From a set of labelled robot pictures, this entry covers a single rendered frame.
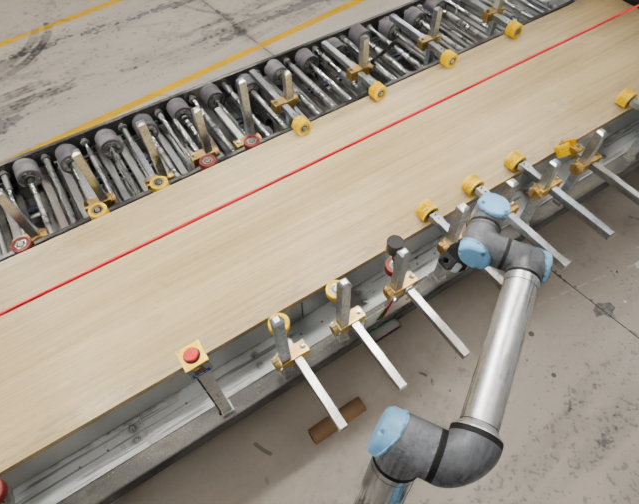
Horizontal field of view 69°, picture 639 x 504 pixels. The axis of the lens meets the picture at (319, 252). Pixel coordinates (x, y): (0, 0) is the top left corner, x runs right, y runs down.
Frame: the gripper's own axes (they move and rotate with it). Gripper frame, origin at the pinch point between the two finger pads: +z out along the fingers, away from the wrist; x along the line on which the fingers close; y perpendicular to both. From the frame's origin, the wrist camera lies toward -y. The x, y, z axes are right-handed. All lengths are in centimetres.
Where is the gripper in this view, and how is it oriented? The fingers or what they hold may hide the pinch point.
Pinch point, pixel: (450, 270)
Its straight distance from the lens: 168.5
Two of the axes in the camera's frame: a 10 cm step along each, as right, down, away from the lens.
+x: -5.4, -7.4, 4.1
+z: -0.7, 5.2, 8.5
